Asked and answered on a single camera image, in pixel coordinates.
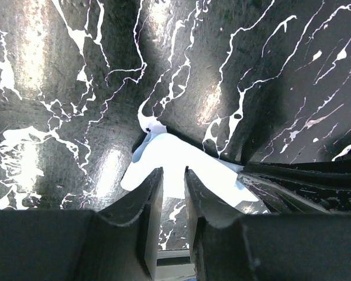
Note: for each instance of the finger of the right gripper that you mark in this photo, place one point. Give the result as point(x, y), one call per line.
point(320, 187)

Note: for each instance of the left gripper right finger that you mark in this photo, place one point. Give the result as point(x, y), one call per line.
point(228, 245)

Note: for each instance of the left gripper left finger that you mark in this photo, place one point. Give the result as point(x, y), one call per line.
point(116, 243)

